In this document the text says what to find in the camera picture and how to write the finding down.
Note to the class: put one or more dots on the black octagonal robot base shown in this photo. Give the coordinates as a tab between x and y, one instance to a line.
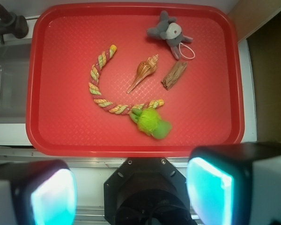
147	191

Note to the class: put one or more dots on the multicoloured twisted rope toy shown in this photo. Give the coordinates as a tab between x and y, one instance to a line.
99	98

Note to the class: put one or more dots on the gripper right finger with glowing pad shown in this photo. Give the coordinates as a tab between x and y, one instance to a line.
237	184

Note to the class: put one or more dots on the brown spiral seashell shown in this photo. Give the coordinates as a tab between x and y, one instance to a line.
144	69

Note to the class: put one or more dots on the green fuzzy plush toy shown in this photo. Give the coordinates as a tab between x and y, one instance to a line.
150	122

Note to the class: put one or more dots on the brown wood bark piece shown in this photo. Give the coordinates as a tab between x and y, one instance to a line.
174	74

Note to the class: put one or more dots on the stainless steel sink basin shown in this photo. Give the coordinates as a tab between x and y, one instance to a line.
14	71

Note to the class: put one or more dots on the grey plush mouse toy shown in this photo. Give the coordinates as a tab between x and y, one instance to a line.
171	32

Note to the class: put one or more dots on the red plastic tray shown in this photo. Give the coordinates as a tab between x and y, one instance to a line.
133	80

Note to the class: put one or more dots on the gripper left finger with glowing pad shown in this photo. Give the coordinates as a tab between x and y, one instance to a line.
37	193

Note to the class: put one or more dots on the dark metal faucet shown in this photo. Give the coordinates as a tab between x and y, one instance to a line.
10	23

